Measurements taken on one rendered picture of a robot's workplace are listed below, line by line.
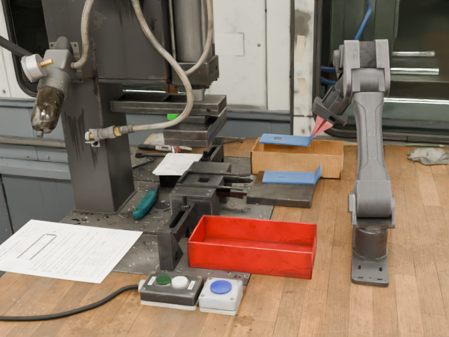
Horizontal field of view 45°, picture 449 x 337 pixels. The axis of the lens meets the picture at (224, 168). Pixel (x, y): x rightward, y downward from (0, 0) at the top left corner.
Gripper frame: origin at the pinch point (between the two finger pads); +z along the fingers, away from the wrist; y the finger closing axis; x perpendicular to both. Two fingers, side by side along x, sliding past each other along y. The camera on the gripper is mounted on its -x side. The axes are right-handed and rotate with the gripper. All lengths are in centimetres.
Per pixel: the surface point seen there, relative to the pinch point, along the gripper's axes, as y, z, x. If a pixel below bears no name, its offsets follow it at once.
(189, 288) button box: 10, 15, 66
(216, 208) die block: 12.6, 16.1, 35.0
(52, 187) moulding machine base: 71, 92, -36
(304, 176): -3.2, 7.5, 10.3
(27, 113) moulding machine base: 93, 68, -37
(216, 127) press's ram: 22.5, 0.2, 31.0
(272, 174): 4.1, 12.0, 10.7
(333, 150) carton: -8.0, 2.6, -5.5
